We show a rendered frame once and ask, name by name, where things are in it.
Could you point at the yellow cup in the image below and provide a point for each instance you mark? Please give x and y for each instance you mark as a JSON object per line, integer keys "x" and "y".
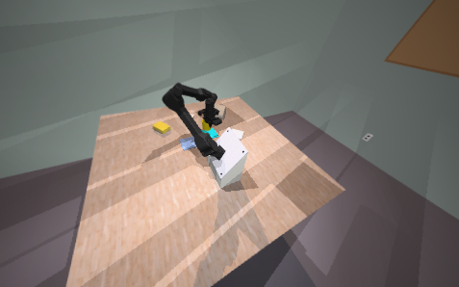
{"x": 205, "y": 125}

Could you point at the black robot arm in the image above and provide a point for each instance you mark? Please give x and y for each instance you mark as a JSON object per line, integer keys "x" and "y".
{"x": 175, "y": 102}

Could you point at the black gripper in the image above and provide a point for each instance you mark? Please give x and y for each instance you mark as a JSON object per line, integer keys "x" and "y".
{"x": 209, "y": 117}

